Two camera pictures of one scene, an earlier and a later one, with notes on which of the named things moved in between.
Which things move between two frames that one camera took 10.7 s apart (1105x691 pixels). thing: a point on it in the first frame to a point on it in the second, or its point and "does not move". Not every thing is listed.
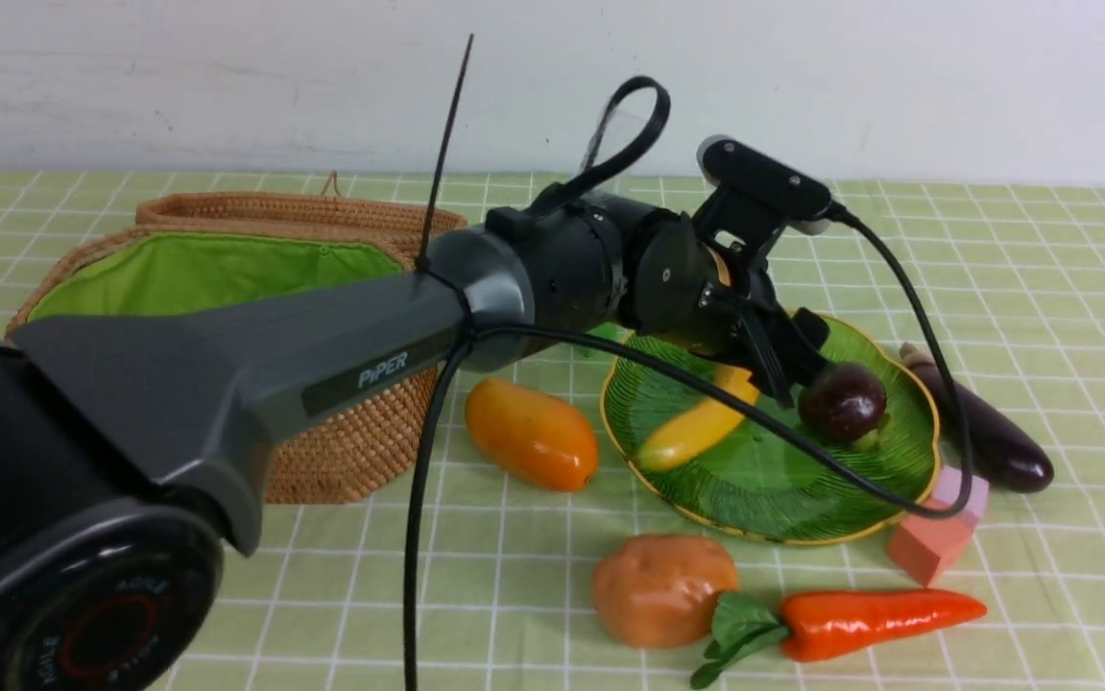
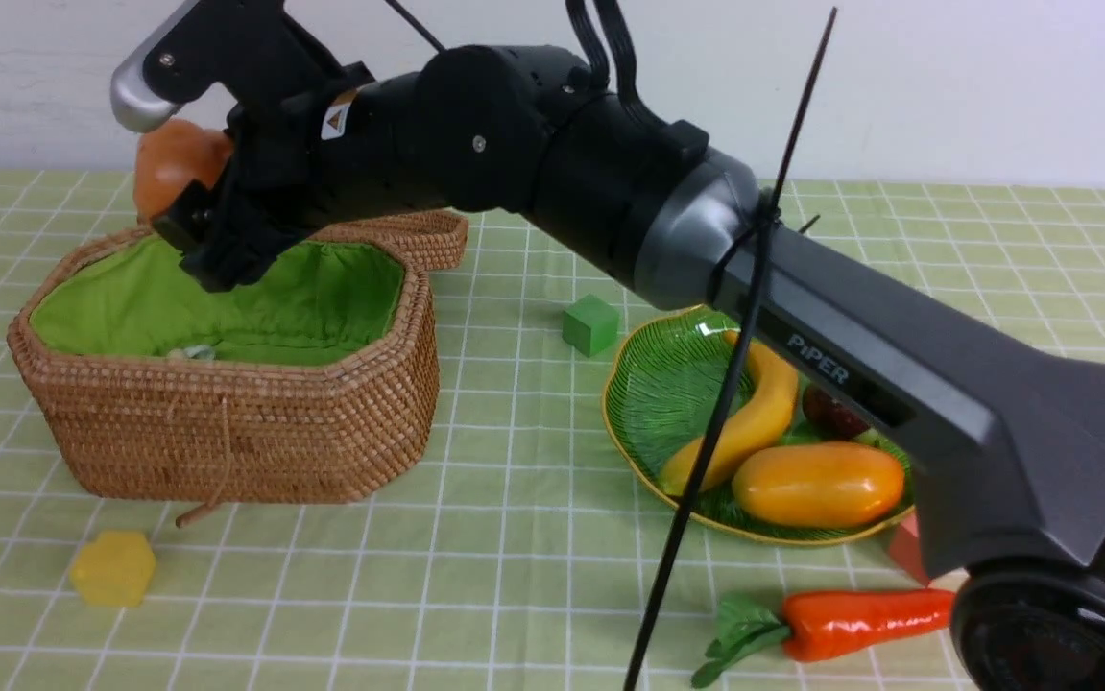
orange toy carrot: [816, 624] does not move
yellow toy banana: [703, 426] to [773, 401]
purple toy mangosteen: [840, 404] does not move
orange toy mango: [539, 439] to [820, 485]
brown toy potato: [660, 590] to [171, 156]
